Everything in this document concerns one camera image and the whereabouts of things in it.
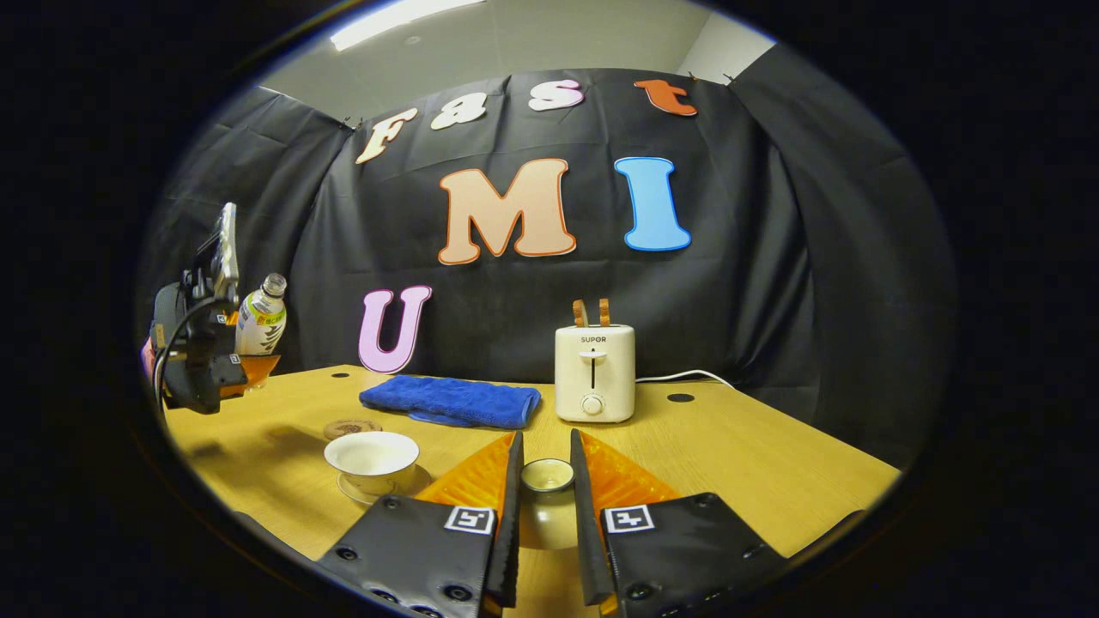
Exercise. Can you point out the black backdrop cloth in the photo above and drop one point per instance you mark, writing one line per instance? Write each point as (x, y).
(515, 300)

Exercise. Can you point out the toast slice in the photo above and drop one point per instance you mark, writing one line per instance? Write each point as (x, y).
(579, 314)
(604, 312)

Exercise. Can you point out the cream toaster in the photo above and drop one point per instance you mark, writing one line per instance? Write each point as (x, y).
(594, 378)

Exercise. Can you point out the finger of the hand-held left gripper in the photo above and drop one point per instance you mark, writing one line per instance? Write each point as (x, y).
(253, 371)
(232, 318)

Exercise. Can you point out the clear plastic water bottle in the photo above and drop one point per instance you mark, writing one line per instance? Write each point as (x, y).
(260, 322)

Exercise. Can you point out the blue folded towel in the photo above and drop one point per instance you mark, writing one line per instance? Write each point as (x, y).
(451, 399)

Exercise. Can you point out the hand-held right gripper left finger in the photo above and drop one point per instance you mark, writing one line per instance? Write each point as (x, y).
(506, 532)

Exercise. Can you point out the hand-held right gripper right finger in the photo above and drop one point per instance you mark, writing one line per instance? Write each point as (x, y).
(585, 532)

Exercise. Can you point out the round cork coaster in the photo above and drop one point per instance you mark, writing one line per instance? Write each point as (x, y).
(352, 427)

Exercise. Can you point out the white porcelain teacup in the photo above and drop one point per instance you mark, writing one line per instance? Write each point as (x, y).
(371, 459)

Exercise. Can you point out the beige teacup lid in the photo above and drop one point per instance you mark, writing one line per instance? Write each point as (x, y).
(548, 515)

